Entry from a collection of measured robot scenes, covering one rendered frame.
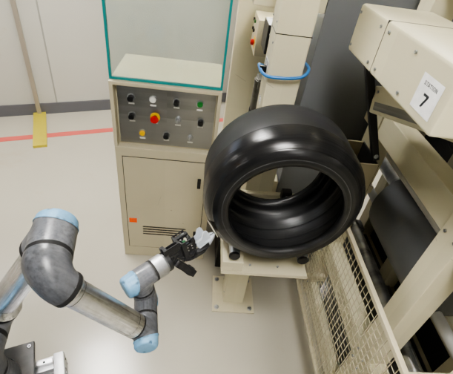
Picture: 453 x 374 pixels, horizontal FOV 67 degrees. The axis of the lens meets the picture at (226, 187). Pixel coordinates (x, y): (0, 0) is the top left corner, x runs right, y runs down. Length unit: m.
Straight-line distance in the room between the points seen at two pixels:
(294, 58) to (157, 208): 1.28
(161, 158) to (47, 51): 2.37
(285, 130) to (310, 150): 0.10
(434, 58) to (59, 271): 0.98
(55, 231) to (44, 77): 3.29
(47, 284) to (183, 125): 1.20
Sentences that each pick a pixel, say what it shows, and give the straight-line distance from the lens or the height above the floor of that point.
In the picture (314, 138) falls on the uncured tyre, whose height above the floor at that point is 1.46.
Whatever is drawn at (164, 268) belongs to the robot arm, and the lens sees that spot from 1.17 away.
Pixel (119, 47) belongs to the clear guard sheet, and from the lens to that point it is 1.77.
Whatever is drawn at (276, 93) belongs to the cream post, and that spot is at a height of 1.44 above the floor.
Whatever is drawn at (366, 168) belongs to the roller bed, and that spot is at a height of 1.18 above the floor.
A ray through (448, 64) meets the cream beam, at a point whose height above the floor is 1.78.
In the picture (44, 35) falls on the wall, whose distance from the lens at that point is 4.04.
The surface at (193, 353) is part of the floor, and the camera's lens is 2.18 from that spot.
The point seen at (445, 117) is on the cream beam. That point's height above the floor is 1.69.
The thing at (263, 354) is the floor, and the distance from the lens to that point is 2.23.
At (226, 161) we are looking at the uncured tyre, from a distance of 1.11.
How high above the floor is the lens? 1.97
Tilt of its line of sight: 39 degrees down
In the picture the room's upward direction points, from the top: 9 degrees clockwise
